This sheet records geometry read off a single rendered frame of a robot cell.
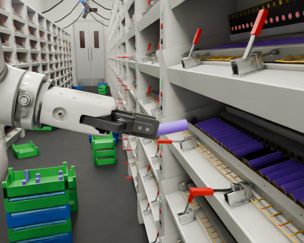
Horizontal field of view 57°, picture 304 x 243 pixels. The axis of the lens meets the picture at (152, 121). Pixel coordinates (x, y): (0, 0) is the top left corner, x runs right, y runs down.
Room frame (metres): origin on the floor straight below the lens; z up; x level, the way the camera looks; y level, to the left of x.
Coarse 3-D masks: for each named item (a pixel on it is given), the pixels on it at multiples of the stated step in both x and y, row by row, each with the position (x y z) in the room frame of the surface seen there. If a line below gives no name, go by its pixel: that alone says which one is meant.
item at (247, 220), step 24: (168, 120) 0.82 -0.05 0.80; (192, 120) 0.81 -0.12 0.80; (264, 120) 0.62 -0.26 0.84; (168, 144) 0.81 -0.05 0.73; (192, 168) 0.56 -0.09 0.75; (216, 168) 0.53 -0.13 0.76; (240, 216) 0.37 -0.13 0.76; (264, 216) 0.36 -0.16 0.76; (240, 240) 0.36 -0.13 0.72; (264, 240) 0.31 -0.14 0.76; (288, 240) 0.30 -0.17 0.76
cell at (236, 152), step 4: (252, 144) 0.55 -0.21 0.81; (256, 144) 0.55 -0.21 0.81; (260, 144) 0.55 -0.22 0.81; (240, 148) 0.55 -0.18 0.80; (244, 148) 0.55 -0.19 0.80; (248, 148) 0.55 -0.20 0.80; (252, 148) 0.55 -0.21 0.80; (256, 148) 0.55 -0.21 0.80; (260, 148) 0.55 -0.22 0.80; (236, 152) 0.54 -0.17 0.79; (240, 152) 0.54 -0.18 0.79; (244, 152) 0.54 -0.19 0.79; (248, 152) 0.54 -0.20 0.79; (240, 156) 0.54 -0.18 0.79
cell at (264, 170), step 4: (288, 160) 0.46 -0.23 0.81; (292, 160) 0.45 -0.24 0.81; (276, 164) 0.45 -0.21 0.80; (280, 164) 0.45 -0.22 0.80; (284, 164) 0.45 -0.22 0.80; (288, 164) 0.45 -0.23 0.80; (292, 164) 0.45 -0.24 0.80; (264, 168) 0.45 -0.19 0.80; (268, 168) 0.45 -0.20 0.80; (272, 168) 0.44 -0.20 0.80; (276, 168) 0.44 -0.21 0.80; (280, 168) 0.44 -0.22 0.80; (260, 172) 0.45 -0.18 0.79; (264, 172) 0.44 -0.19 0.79; (268, 172) 0.44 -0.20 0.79; (272, 172) 0.44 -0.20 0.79
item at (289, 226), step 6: (198, 144) 0.66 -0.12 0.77; (204, 150) 0.62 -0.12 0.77; (210, 156) 0.59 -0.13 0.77; (222, 168) 0.52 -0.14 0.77; (228, 168) 0.51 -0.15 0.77; (234, 174) 0.48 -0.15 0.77; (240, 180) 0.45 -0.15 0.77; (252, 192) 0.41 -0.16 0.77; (258, 198) 0.39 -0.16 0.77; (264, 204) 0.37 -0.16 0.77; (270, 210) 0.36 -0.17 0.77; (276, 216) 0.34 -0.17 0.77; (282, 216) 0.34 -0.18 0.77; (282, 222) 0.33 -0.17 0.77; (288, 228) 0.32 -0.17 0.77; (294, 228) 0.31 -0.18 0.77; (300, 234) 0.30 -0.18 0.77; (300, 240) 0.30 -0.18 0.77
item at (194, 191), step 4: (192, 188) 0.40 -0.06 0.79; (196, 188) 0.40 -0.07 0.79; (200, 188) 0.40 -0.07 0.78; (204, 188) 0.40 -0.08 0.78; (208, 188) 0.40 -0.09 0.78; (232, 188) 0.40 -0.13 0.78; (192, 192) 0.39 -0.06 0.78; (196, 192) 0.39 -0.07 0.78; (200, 192) 0.39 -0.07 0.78; (204, 192) 0.39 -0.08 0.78; (208, 192) 0.39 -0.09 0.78; (212, 192) 0.39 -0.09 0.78; (216, 192) 0.40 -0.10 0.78; (220, 192) 0.40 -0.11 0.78; (224, 192) 0.40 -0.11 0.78; (228, 192) 0.40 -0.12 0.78
